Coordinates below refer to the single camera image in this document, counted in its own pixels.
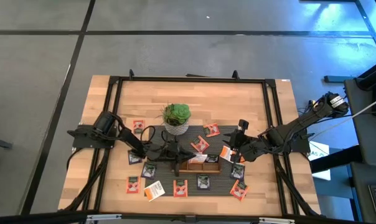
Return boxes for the silver metal bracket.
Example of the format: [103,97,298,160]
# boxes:
[258,217,296,224]
[87,213,122,221]

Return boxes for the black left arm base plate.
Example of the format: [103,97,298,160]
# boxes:
[68,124,118,149]

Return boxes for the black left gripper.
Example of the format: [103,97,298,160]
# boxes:
[147,136,197,177]

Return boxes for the succulent in patterned white pot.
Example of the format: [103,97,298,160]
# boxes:
[158,100,192,137]

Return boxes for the dark desk with keyboard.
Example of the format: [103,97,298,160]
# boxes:
[349,161,376,224]

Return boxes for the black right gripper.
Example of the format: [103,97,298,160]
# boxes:
[222,119,265,166]

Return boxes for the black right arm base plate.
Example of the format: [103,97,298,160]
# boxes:
[267,126,312,154]

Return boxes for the grey woven placemat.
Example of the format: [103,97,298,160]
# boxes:
[144,125,248,197]

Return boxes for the wooden three-compartment tea box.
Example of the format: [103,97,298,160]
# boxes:
[170,154,222,174]

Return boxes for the black desk support beam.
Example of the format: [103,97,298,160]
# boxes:
[310,145,363,174]

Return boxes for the teal floor bar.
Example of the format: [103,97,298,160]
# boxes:
[324,75,357,83]

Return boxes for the white printed box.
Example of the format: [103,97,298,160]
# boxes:
[308,140,331,181]

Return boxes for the black angled beam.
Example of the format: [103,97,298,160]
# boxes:
[355,57,376,91]

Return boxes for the thin white cord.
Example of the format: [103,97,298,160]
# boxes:
[312,95,376,138]

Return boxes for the black metal table frame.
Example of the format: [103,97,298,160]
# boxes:
[0,68,376,224]

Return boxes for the red tea packet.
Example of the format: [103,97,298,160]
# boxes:
[133,119,146,134]
[202,123,222,138]
[229,179,249,202]
[172,179,189,198]
[190,135,210,154]
[126,176,141,194]

